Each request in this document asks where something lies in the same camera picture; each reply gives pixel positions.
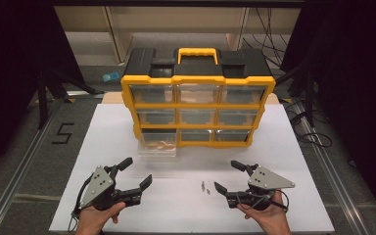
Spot black floor cables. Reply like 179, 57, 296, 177
287, 97, 335, 149

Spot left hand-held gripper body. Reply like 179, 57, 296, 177
78, 165, 143, 212

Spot person's right hand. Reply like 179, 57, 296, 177
236, 190, 292, 235

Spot yellow black parts organizer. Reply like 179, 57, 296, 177
120, 47, 277, 150

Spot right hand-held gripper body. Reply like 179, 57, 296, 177
225, 164, 297, 210

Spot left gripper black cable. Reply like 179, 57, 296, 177
67, 177, 92, 233

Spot black metal stand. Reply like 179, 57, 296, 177
274, 60, 317, 128
36, 65, 106, 130

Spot set of clear closed drawers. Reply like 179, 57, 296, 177
128, 83, 267, 143

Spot black hanging cables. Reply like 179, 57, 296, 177
242, 7, 291, 68

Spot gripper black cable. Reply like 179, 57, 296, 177
67, 177, 92, 233
267, 188, 290, 212

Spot clear plastic screw drawer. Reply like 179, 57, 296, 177
137, 131, 178, 159

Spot dark curtain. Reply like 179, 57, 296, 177
0, 0, 87, 184
279, 0, 376, 229

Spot person's left hand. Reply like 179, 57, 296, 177
74, 201, 126, 235

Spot small blue card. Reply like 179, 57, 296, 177
102, 71, 121, 83

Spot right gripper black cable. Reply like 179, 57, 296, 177
267, 188, 290, 212

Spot aluminium floor rail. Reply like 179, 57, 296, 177
0, 96, 65, 235
292, 101, 371, 235

